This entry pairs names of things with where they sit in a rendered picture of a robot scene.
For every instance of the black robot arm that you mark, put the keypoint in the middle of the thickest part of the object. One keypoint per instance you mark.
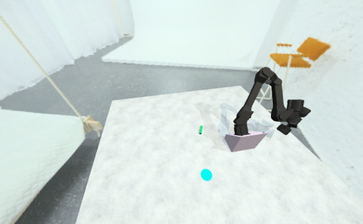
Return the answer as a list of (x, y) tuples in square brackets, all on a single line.
[(279, 112)]

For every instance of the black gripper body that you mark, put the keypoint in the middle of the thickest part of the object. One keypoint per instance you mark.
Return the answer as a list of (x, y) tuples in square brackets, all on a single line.
[(284, 130)]

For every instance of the cyan circle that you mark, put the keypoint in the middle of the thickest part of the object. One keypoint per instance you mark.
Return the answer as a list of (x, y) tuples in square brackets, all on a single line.
[(206, 174)]

